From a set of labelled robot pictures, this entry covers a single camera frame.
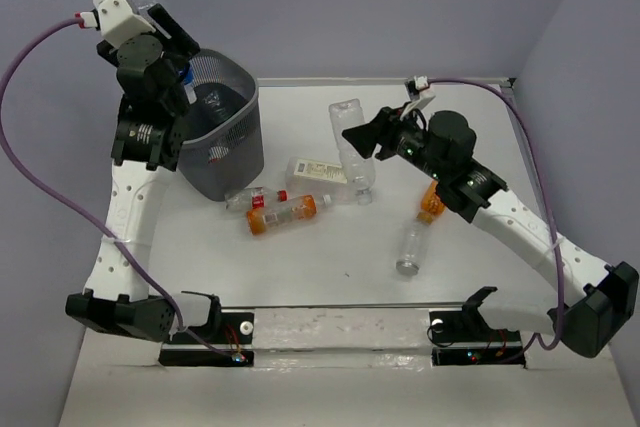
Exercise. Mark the large clear beige-label bottle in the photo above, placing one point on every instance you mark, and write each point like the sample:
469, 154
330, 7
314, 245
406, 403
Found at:
306, 176

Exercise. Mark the blue-label water bottle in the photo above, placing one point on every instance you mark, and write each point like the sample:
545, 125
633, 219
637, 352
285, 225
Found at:
187, 74

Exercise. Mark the orange juice bottle white cap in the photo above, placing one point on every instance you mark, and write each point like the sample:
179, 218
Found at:
302, 208

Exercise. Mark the grey mesh waste bin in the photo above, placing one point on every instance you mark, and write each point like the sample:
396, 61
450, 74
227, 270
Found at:
241, 132

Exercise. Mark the clear unlabelled blue-ring bottle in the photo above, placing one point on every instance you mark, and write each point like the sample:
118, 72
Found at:
352, 147

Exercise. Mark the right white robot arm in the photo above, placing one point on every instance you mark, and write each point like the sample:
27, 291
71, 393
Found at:
593, 298

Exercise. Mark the green-label clear bottle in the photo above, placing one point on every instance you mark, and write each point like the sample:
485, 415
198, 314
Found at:
214, 102

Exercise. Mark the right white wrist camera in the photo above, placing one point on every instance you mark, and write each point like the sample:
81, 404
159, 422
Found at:
420, 94

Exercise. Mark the red-label Nongfu water bottle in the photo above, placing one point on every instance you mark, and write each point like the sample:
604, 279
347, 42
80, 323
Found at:
217, 152

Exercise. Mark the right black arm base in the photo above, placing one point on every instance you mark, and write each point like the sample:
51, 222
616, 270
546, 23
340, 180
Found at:
455, 344

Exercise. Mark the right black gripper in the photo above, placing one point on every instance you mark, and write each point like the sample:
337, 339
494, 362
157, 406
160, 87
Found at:
384, 128

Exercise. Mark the clear jar silver lid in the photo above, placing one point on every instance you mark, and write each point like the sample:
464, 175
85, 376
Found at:
412, 247

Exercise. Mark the small red-label cola bottle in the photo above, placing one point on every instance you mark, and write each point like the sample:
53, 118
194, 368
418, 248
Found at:
253, 198

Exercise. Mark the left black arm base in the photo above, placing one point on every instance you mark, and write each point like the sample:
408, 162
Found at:
233, 342

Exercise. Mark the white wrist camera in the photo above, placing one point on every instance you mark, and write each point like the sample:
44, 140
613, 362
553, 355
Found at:
118, 21
420, 94

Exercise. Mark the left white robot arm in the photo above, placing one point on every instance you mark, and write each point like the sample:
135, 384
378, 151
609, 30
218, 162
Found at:
120, 297

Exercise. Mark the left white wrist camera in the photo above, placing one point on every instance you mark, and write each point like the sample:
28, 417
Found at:
118, 21

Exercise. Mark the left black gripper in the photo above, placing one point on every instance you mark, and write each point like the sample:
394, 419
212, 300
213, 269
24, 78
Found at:
182, 40

